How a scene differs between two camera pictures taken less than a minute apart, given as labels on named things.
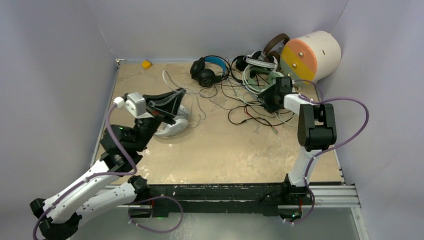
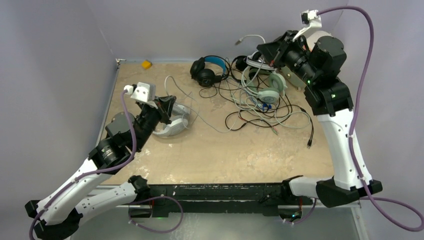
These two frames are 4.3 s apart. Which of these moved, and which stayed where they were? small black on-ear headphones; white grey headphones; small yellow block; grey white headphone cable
Moved: grey white headphone cable
Stayed: small yellow block; white grey headphones; small black on-ear headphones
